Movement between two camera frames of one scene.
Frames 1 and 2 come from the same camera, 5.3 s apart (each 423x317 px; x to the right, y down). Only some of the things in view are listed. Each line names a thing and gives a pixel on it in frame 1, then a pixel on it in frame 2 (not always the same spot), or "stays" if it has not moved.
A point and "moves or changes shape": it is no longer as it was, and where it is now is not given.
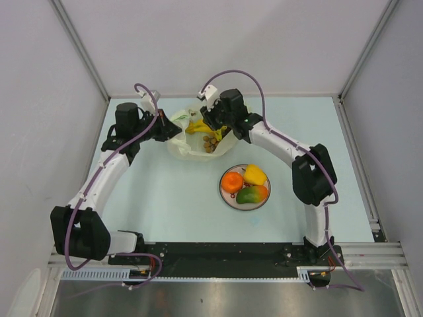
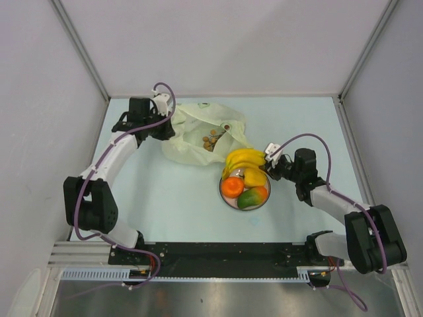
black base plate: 227,259 stays
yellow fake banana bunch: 200,125 → 241,156
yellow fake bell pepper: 254,175 stays
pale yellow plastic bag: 190,146 moves or changes shape
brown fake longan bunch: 210,143 stays
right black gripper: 209,115 → 272,171
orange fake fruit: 232,182 moves or changes shape
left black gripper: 166,129 stays
